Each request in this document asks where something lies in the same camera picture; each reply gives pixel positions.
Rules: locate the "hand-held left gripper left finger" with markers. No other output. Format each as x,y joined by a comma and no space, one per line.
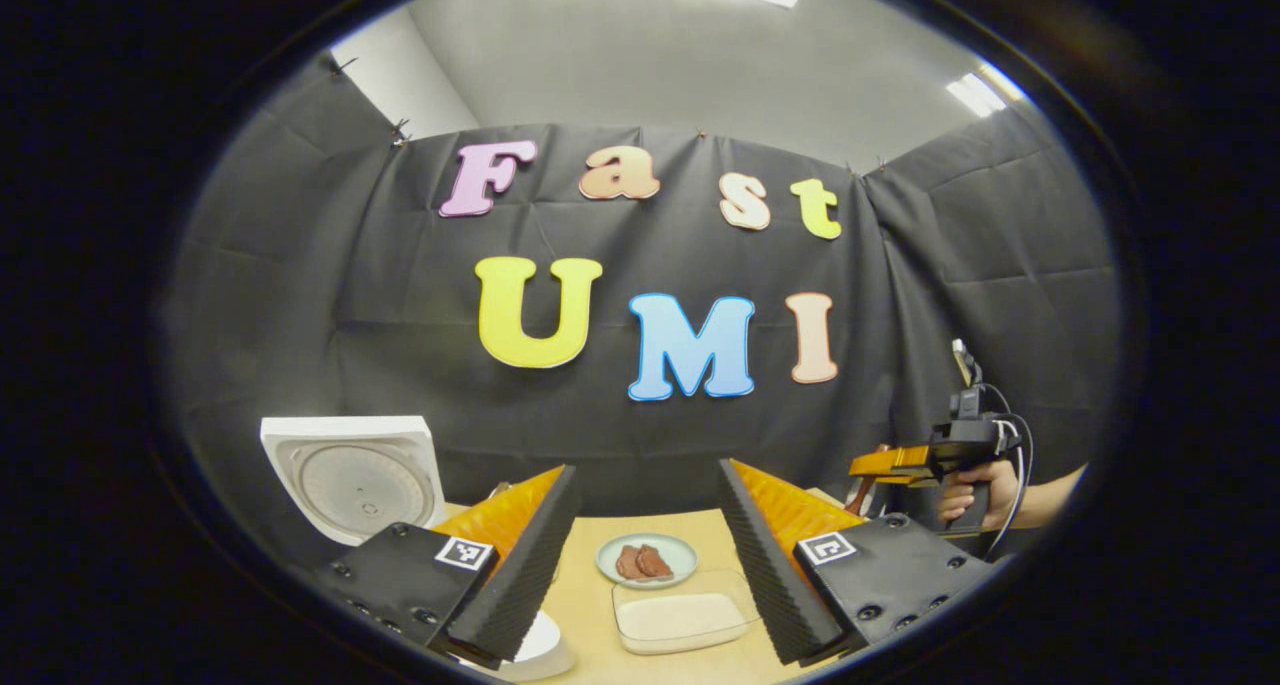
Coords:
530,565

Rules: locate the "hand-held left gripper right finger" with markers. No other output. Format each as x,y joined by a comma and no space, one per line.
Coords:
765,565

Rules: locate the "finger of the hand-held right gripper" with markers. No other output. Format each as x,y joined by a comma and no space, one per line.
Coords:
890,462

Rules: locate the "brown wooden spoon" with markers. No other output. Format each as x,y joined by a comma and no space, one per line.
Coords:
862,493

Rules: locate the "clear container of rice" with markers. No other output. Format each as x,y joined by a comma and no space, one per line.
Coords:
680,620

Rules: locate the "white rice cooker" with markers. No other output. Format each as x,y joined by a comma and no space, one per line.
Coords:
355,480

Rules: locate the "pale green plate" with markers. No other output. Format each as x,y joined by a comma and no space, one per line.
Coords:
680,557

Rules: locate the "red meat slices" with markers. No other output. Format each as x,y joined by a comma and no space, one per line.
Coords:
643,562

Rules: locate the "black backdrop cloth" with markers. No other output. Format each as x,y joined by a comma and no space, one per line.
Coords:
650,435

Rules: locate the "small ceiling light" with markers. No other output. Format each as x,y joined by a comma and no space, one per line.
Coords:
980,92

